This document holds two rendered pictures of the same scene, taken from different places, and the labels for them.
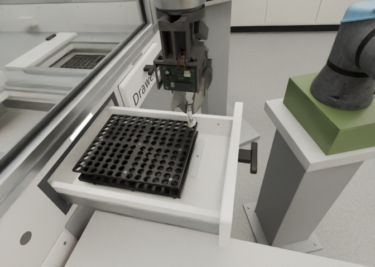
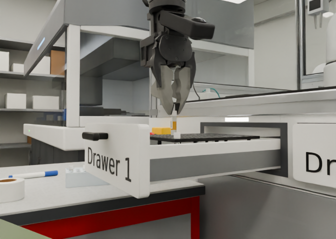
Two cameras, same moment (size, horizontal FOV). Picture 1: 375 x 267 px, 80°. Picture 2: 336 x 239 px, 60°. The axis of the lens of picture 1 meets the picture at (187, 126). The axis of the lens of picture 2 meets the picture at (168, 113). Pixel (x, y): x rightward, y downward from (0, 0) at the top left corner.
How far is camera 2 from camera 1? 0.90 m
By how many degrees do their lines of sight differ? 120
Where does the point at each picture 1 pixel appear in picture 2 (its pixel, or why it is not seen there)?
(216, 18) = not seen: outside the picture
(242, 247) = (75, 200)
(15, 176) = (196, 105)
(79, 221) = (202, 180)
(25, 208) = (192, 125)
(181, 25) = (149, 16)
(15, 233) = (186, 130)
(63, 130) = (224, 109)
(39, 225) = not seen: hidden behind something
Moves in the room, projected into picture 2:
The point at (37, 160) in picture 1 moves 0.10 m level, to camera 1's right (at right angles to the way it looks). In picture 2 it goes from (206, 110) to (185, 109)
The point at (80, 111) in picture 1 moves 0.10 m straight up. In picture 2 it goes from (241, 108) to (240, 67)
